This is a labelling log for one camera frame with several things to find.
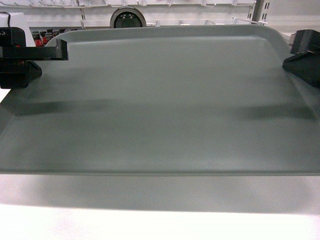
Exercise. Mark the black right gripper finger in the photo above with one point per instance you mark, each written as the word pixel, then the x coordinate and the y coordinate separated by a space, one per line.
pixel 305 60

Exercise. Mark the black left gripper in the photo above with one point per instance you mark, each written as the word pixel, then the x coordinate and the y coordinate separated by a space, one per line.
pixel 17 69

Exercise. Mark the grey rectangular serving tray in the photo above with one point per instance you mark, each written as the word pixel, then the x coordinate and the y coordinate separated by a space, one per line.
pixel 167 101

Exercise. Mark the red cap sauce bottles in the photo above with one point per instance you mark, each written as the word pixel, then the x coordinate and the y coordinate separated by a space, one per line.
pixel 42 37

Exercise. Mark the black barcode scanner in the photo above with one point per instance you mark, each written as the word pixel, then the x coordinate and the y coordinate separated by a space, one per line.
pixel 127 17

